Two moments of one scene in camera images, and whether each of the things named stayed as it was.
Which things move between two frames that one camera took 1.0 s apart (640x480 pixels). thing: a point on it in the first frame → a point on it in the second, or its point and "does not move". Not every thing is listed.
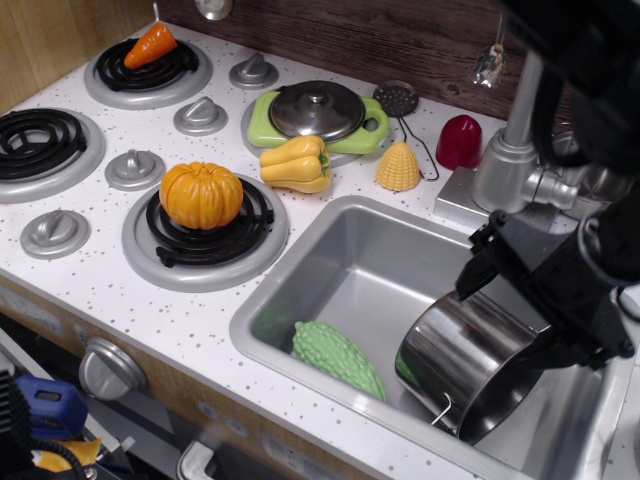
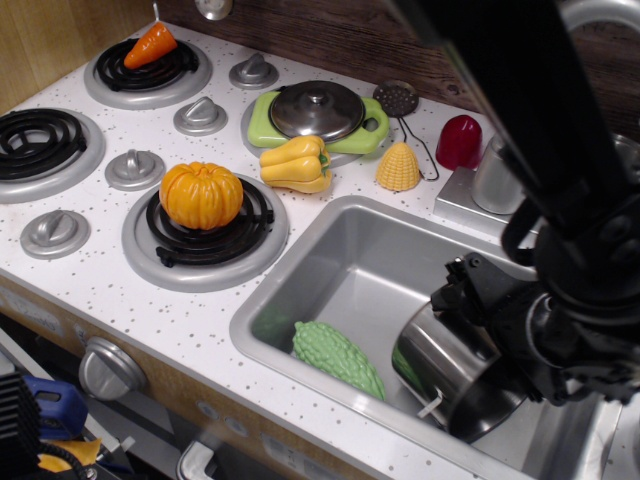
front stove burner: (210, 260) does not move
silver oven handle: (192, 462) does not move
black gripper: (553, 271) → (525, 325)
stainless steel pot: (462, 360) does not move
